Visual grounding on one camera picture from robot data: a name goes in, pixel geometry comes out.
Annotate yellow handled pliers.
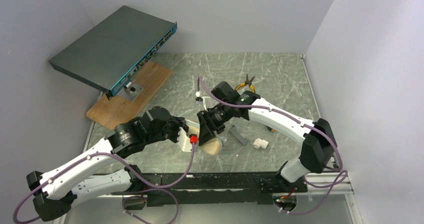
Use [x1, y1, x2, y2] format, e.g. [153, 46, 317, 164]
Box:
[235, 74, 256, 93]

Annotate wooden board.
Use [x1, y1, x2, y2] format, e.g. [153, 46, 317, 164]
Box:
[85, 61, 173, 130]

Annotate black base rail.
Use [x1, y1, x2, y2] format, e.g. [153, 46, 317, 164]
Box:
[118, 171, 308, 207]

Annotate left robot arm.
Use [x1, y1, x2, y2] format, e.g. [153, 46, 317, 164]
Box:
[26, 106, 198, 222]

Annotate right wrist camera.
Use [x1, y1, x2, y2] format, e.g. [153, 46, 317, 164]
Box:
[195, 91, 213, 110]

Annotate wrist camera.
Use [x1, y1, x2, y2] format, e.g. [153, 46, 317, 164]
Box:
[177, 125, 200, 153]
[195, 91, 213, 110]

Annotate dark network switch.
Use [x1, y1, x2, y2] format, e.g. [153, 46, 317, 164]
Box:
[48, 5, 178, 100]

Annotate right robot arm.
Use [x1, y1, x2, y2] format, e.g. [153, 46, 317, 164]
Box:
[197, 81, 343, 184]

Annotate metal switch stand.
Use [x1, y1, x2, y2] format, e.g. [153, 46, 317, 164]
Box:
[119, 81, 144, 102]

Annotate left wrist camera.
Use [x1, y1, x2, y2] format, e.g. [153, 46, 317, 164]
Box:
[177, 125, 200, 153]

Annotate green handled screwdriver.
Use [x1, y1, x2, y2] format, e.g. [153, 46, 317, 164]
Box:
[266, 126, 275, 132]

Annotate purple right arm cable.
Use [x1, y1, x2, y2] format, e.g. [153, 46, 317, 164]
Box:
[197, 76, 349, 216]

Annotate cream umbrella case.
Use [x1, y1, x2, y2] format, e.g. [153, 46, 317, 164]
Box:
[186, 120, 224, 156]

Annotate white pipe elbow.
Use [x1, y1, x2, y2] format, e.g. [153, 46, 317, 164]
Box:
[252, 138, 269, 149]

